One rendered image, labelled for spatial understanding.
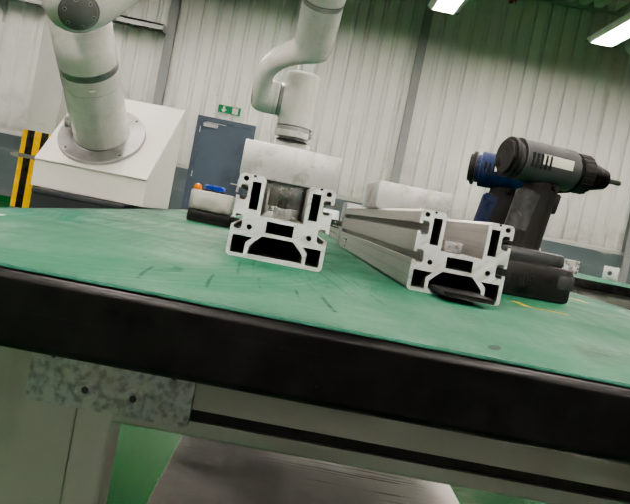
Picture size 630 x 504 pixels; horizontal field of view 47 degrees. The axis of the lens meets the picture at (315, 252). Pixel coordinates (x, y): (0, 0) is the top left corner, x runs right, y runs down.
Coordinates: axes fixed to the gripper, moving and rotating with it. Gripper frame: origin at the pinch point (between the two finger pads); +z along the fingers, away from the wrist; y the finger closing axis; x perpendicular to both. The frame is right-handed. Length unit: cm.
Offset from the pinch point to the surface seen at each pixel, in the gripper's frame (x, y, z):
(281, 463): -1, -13, 62
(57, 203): 18, 46, 9
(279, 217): 96, 0, 2
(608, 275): -317, -236, 3
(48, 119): -570, 240, -40
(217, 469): 10, 2, 62
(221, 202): 35.7, 11.0, 1.8
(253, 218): 100, 3, 2
